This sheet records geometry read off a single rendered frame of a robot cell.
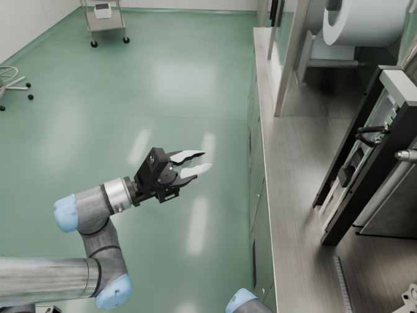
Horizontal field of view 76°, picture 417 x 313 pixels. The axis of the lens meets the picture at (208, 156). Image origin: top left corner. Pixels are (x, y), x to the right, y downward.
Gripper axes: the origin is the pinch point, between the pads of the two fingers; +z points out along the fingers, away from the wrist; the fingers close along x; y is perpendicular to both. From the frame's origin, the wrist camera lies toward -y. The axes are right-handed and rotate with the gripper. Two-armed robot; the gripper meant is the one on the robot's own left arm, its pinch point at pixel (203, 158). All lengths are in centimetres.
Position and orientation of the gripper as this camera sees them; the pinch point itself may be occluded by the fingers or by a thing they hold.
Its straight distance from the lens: 67.9
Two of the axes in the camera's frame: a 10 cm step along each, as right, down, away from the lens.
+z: 8.8, -3.3, 3.3
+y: -0.7, 6.2, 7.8
